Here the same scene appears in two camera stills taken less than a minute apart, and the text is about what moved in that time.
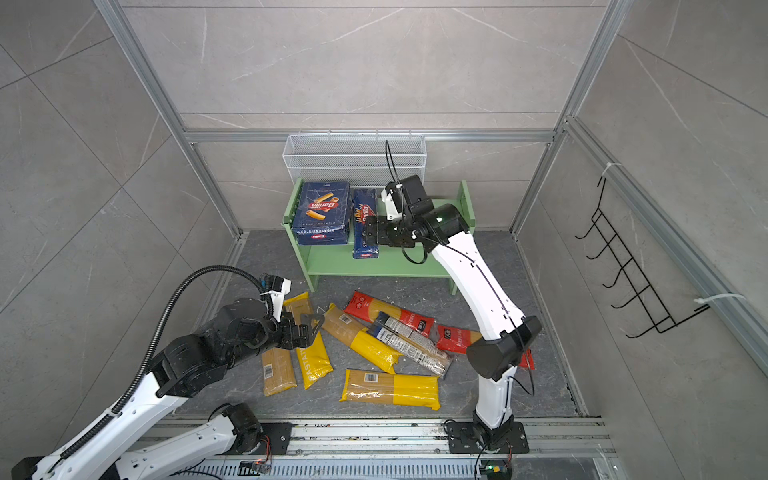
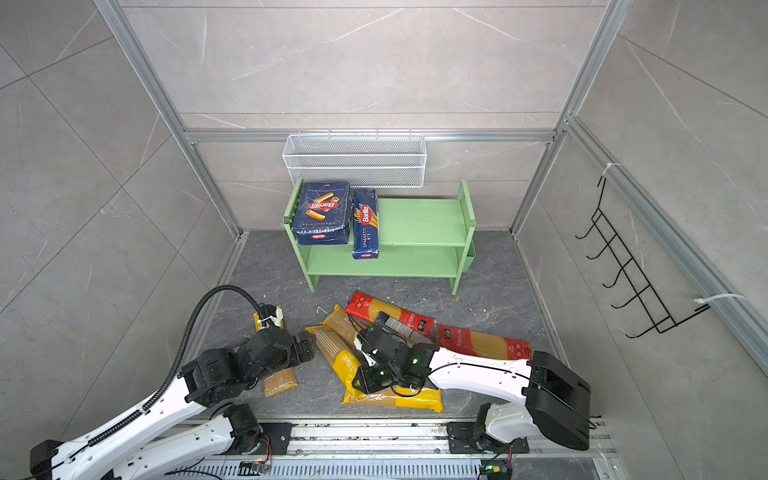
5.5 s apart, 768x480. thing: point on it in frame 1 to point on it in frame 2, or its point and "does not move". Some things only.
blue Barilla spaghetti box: (364, 205) does not move
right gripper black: (378, 226) to (363, 377)
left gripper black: (291, 340) to (298, 356)
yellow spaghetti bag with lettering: (314, 362) to (346, 361)
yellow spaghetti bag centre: (372, 347) does not move
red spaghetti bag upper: (366, 309) does not move
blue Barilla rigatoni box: (324, 213) does not move
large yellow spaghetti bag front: (391, 388) does not move
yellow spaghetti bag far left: (278, 370) does not move
